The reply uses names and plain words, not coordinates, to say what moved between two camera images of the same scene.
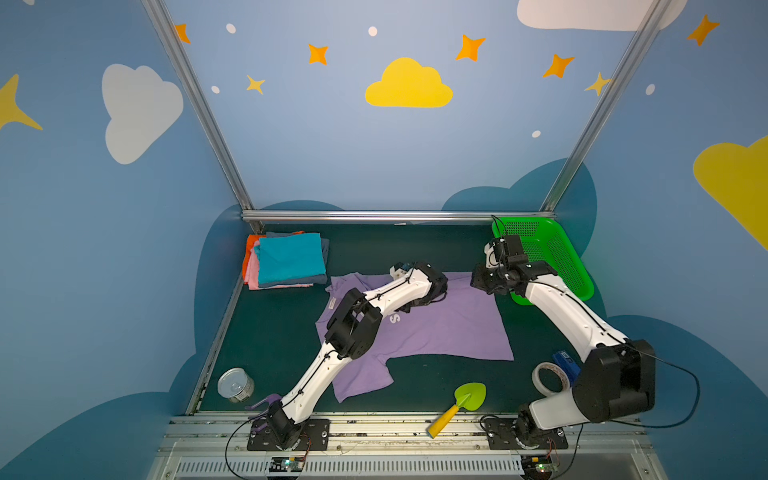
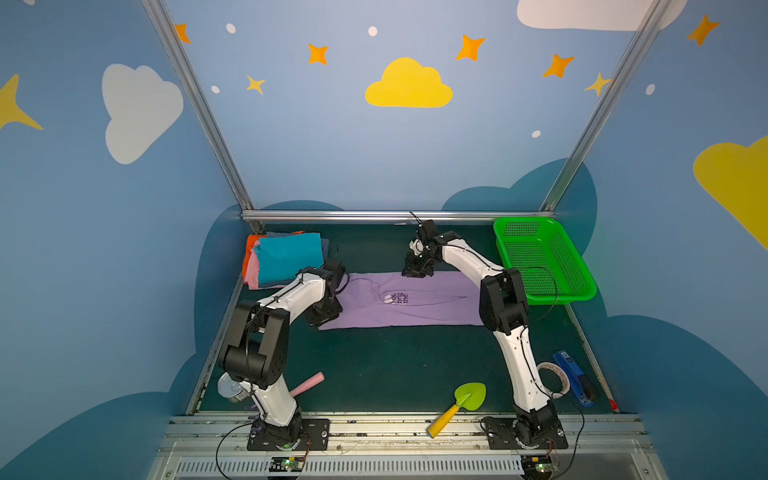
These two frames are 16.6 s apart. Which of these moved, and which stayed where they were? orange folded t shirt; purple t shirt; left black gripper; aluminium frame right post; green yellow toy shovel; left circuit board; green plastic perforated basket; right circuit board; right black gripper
Moved: purple t shirt; left black gripper; right black gripper
Stayed: green yellow toy shovel; green plastic perforated basket; left circuit board; orange folded t shirt; aluminium frame right post; right circuit board
